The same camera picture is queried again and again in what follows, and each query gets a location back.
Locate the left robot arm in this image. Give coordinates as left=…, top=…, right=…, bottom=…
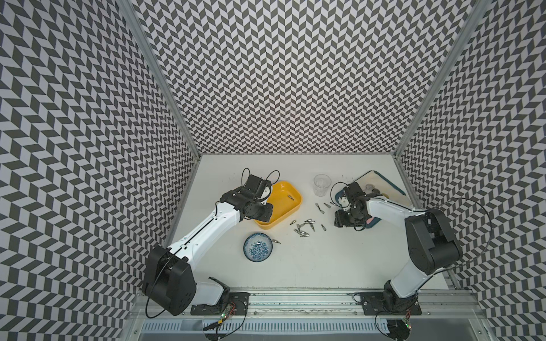
left=142, top=174, right=274, bottom=315

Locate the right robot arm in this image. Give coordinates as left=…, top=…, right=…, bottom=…
left=334, top=182, right=463, bottom=315

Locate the yellow plastic storage box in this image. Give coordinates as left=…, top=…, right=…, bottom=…
left=255, top=180, right=303, bottom=230

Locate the teal tray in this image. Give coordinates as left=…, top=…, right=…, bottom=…
left=334, top=170, right=413, bottom=232

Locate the clear plastic cup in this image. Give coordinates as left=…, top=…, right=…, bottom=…
left=313, top=174, right=332, bottom=197

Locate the blue white ceramic bowl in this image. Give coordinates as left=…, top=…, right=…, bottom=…
left=243, top=232, right=274, bottom=263

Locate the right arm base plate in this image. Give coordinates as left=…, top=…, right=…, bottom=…
left=358, top=292, right=422, bottom=317

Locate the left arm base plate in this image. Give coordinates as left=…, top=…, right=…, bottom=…
left=191, top=292, right=250, bottom=317

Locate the aluminium front rail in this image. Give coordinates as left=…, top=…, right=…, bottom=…
left=127, top=289, right=487, bottom=321

